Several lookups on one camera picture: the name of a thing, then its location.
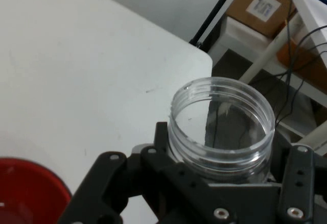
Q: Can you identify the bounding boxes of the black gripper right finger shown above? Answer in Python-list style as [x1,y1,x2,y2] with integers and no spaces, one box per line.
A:
[270,129,327,224]

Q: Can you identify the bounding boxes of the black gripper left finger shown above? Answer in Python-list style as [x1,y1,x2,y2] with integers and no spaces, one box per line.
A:
[57,121,215,224]

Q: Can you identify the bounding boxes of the clear jar with black seeds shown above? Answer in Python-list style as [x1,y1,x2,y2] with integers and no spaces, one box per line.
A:
[170,77,276,184]

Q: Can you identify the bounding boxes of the red bowl with black rim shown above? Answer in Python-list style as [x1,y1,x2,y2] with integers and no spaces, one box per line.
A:
[0,157,73,224]

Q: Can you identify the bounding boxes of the orange background object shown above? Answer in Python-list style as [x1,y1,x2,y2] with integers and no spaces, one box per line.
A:
[277,40,327,93]

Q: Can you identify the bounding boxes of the white foam box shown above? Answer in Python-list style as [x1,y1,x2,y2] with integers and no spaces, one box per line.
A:
[208,16,272,67]

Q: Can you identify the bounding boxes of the thin black background cable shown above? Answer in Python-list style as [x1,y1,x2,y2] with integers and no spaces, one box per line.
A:
[249,0,327,143]

